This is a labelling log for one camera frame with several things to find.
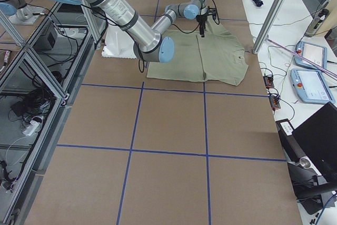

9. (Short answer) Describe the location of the upper blue teach pendant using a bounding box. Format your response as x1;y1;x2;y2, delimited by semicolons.
294;41;327;69

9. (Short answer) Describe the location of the olive green long-sleeve shirt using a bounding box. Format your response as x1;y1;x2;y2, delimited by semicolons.
147;21;248;86

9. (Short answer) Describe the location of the lower blue teach pendant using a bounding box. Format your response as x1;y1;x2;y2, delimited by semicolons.
290;69;335;104

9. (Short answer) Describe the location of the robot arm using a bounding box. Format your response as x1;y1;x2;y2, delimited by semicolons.
55;0;207;63

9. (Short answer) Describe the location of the orange electronics board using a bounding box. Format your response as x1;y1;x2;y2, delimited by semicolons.
263;75;274;89
269;93;281;111

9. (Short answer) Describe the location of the aluminium frame post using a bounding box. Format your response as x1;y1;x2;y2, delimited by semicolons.
252;0;285;54

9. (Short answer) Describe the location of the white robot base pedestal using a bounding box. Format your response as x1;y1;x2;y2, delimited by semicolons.
102;25;136;59

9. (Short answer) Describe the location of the blue teach pendant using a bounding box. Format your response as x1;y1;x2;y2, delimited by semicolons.
294;41;327;69
290;69;335;104

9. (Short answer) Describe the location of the black laptop monitor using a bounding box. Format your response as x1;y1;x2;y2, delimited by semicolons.
293;102;336;182

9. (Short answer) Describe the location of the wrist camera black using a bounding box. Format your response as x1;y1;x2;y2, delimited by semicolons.
207;6;217;21

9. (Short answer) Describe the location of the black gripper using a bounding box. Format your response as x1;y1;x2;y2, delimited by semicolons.
197;14;208;37

